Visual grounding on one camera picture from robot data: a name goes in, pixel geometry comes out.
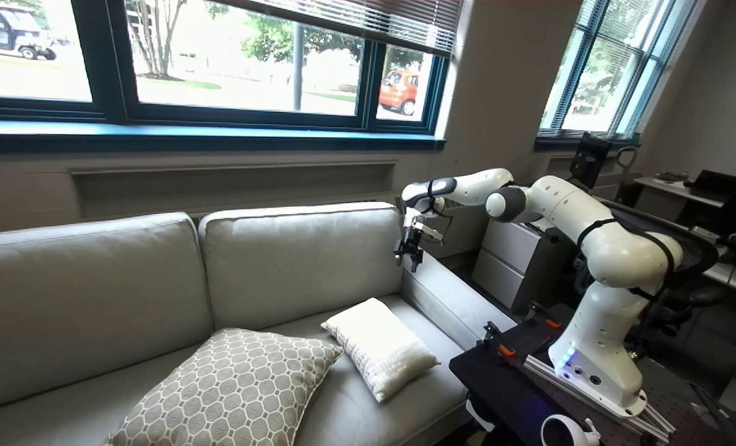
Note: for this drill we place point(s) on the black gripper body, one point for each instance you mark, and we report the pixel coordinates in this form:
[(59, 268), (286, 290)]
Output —
[(409, 242)]

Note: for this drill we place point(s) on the small cream pillow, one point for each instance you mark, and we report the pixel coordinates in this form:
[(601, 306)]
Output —
[(379, 347)]

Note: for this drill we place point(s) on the large octagon-patterned pillow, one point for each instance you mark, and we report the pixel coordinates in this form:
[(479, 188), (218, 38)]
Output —
[(233, 387)]

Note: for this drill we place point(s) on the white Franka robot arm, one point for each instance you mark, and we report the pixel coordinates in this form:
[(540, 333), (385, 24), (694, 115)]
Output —
[(616, 263)]

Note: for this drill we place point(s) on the gray couch back cushion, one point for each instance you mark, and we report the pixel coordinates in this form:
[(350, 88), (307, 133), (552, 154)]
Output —
[(301, 261), (77, 306)]

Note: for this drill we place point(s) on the light gray couch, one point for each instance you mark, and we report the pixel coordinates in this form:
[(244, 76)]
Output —
[(301, 263)]

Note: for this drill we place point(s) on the gray drawer cabinet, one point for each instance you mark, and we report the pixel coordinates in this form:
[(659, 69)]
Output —
[(507, 263)]

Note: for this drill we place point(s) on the orange-black clamp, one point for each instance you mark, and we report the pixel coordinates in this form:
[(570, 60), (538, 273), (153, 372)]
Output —
[(546, 317), (498, 347)]

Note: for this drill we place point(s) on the black robot table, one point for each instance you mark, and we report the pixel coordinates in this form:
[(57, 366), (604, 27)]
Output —
[(498, 387)]

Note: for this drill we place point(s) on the orange car outside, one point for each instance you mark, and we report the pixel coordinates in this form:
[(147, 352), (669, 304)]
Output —
[(400, 90)]

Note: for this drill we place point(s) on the black stand by window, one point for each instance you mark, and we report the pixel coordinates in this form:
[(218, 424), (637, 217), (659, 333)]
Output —
[(592, 156)]

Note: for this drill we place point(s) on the white VR controller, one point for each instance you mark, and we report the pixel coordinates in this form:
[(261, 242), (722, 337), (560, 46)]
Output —
[(569, 432)]

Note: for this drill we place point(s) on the dark window blinds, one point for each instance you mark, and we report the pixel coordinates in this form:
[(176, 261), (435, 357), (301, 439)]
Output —
[(367, 16)]

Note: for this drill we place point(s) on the light-blue framed tall window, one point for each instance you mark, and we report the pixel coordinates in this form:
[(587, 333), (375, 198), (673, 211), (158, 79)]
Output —
[(604, 76)]

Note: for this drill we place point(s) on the black office chair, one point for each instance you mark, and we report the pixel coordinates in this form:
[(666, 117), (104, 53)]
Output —
[(701, 250)]

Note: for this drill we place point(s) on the tree outside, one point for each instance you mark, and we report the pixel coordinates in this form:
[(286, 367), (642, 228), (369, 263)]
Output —
[(157, 38)]

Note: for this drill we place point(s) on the blue-framed wide window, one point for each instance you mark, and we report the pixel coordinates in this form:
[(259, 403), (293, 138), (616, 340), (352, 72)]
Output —
[(109, 66)]

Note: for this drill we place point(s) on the white utility cart outside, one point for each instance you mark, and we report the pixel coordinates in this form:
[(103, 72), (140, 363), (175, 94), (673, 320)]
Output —
[(10, 27)]

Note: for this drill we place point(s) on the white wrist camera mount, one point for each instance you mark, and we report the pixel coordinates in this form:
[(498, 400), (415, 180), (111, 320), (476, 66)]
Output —
[(424, 224)]

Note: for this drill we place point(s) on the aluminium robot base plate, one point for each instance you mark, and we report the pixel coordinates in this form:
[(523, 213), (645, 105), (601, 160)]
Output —
[(659, 421)]

